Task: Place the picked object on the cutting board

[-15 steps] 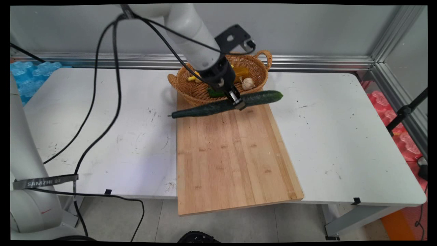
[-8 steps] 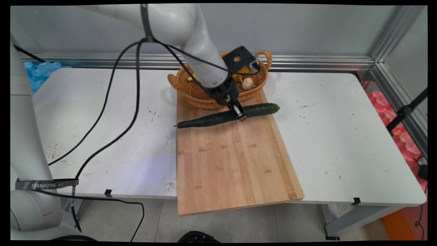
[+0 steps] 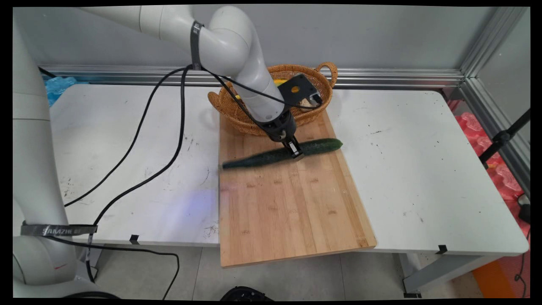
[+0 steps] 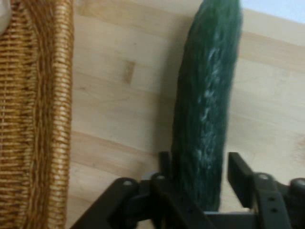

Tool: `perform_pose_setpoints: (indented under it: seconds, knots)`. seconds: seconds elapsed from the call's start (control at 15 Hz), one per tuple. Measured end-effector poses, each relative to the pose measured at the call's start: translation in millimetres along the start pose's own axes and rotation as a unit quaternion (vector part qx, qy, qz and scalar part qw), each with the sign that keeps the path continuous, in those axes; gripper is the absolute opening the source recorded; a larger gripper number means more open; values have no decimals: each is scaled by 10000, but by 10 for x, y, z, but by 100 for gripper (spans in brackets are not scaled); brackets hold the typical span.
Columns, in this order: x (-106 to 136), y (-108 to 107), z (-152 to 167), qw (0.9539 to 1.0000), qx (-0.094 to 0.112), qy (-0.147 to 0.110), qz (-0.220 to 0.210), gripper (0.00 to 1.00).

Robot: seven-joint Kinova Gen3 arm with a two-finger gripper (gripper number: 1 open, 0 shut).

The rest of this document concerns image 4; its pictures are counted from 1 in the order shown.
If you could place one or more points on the light wooden cutting board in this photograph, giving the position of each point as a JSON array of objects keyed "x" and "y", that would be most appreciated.
[{"x": 119, "y": 100}]

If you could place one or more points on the white garlic bulb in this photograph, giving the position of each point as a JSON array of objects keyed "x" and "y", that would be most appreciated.
[{"x": 3, "y": 14}]

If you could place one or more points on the long dark green cucumber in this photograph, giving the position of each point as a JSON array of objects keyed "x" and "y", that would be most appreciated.
[{"x": 205, "y": 107}]

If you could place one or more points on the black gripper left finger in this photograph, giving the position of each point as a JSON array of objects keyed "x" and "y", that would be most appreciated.
[{"x": 147, "y": 205}]

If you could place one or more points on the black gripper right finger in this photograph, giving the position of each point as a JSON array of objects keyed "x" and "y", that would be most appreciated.
[{"x": 274, "y": 205}]

